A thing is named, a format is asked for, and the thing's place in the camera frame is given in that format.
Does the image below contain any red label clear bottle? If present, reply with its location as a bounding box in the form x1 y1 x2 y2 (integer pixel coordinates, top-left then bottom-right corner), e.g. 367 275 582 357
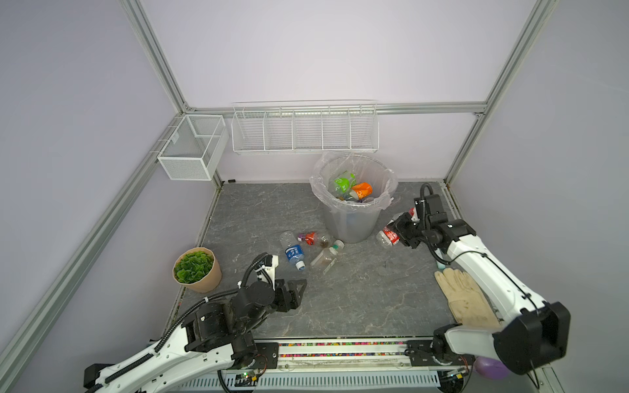
375 213 403 248

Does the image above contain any orange label bottle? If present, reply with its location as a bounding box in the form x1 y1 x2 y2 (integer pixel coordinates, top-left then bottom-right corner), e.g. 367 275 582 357
349 183 373 201

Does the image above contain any clear bottle green band cap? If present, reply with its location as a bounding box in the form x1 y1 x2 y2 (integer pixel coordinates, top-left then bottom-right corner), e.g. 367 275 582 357
311 240 345 274

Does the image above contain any green label clear bottle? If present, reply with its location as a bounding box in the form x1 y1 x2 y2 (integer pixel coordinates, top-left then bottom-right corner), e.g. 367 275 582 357
332 170 356 195

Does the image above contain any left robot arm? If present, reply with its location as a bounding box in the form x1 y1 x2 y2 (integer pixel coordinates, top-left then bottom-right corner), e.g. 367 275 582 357
84 253 307 392

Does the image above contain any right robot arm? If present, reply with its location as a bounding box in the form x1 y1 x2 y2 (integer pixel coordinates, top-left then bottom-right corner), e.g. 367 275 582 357
384 183 571 375

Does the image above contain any grey mesh waste bin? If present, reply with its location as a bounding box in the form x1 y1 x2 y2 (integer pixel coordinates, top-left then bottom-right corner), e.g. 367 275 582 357
314 155 389 244

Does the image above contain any potted green plant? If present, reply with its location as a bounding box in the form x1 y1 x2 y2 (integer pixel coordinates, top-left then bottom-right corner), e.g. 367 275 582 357
172 247 222 293

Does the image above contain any blue label bottle white cap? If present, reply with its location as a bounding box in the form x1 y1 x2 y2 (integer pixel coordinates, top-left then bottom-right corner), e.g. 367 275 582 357
279 231 306 271

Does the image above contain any beige work glove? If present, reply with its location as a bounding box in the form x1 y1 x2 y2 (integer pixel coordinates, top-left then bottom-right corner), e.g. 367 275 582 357
434 268 501 329

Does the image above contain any small red label purple cap bottle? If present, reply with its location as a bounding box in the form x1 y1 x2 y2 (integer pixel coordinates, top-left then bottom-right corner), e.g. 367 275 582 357
296 230 334 248

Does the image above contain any white wire wall shelf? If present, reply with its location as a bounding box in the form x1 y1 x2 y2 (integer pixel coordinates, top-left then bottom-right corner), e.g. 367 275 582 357
231 100 380 154

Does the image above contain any white mesh wall basket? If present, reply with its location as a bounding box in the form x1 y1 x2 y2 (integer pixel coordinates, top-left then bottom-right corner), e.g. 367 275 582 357
157 115 229 181

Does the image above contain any purple scoop pink handle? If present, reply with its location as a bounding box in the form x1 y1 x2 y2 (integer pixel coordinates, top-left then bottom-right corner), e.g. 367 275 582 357
474 356 510 380

